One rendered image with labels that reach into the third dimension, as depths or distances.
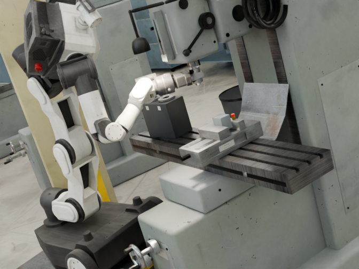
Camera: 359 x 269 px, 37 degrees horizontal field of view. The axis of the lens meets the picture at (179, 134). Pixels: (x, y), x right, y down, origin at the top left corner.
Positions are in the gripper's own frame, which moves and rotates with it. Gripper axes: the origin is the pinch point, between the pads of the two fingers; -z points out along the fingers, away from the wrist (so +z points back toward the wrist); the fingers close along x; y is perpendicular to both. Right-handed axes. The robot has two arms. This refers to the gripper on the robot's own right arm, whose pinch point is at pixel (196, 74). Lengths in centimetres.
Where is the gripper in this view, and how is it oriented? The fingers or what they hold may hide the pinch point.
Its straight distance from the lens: 236.2
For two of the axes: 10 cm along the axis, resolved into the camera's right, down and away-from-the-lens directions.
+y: 2.6, 9.2, 2.8
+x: -1.4, -2.5, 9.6
